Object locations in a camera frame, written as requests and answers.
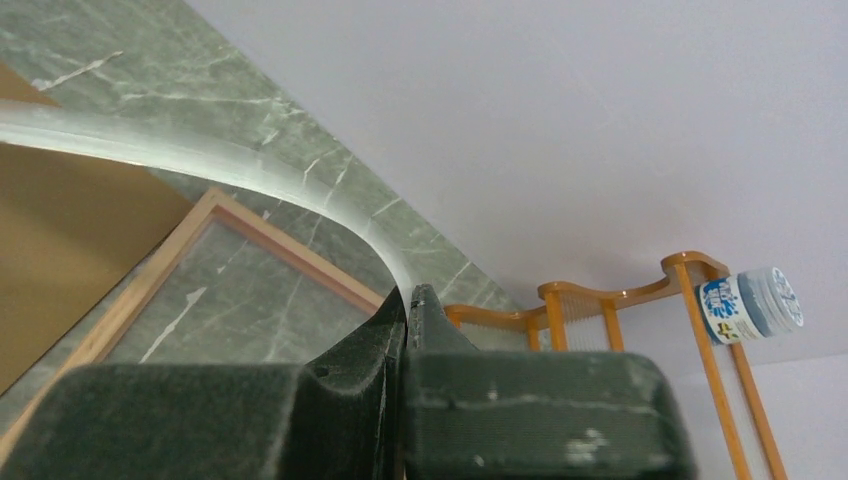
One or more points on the orange wooden rack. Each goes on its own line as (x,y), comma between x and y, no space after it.
(661,320)

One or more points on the white blue jar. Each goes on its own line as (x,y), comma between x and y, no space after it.
(747,306)

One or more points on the brown frame backing board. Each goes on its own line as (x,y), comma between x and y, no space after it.
(72,227)

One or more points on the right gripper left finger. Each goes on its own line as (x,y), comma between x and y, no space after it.
(335,417)

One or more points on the copper wooden picture frame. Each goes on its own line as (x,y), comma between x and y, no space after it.
(213,206)

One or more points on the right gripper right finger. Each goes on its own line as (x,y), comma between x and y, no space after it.
(481,414)

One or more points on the clear acrylic sheet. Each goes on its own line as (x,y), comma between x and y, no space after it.
(140,144)

